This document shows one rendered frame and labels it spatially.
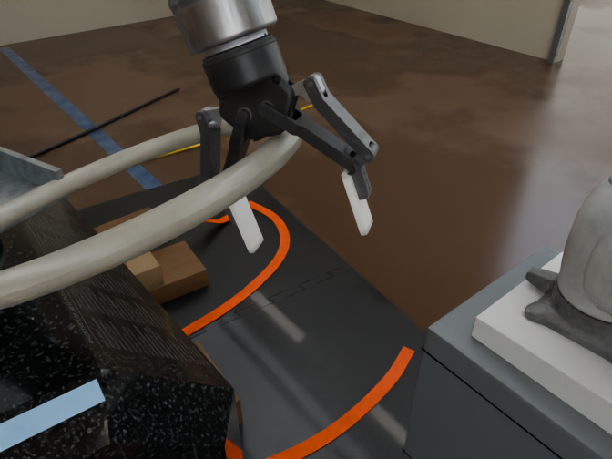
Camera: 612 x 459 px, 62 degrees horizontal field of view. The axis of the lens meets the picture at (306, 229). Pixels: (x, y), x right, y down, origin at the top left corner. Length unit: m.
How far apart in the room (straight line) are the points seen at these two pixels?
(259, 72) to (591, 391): 0.67
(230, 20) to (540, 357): 0.69
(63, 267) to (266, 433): 1.38
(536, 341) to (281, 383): 1.11
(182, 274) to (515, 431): 1.53
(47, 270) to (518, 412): 0.74
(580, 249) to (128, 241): 0.67
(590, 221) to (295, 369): 1.28
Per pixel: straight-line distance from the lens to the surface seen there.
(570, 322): 0.95
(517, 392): 0.93
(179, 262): 2.24
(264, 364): 1.92
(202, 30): 0.49
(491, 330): 0.94
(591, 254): 0.86
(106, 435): 0.96
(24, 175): 0.96
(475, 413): 1.02
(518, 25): 5.54
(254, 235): 0.59
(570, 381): 0.91
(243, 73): 0.49
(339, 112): 0.50
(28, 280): 0.45
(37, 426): 0.95
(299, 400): 1.82
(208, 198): 0.44
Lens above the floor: 1.49
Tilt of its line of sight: 36 degrees down
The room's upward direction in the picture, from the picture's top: straight up
